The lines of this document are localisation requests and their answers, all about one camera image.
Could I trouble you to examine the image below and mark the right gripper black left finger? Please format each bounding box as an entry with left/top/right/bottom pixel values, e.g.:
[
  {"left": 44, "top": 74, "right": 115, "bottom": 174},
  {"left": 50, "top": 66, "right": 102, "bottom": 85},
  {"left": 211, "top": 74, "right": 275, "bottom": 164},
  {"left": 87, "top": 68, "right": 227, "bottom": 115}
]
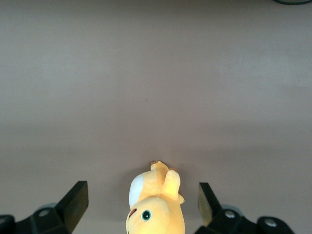
[{"left": 0, "top": 180, "right": 89, "bottom": 234}]

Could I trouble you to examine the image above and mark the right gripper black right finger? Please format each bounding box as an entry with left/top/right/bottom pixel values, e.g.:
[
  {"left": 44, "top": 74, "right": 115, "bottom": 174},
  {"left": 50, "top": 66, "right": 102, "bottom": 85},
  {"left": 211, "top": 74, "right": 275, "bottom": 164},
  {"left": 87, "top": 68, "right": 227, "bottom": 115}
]
[{"left": 196, "top": 182, "right": 295, "bottom": 234}]

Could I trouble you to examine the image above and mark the yellow plush toy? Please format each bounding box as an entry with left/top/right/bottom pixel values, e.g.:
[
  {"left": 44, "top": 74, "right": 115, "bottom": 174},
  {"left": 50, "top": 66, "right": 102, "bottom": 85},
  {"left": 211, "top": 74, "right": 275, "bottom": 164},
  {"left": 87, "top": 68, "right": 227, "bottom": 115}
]
[{"left": 125, "top": 160, "right": 186, "bottom": 234}]

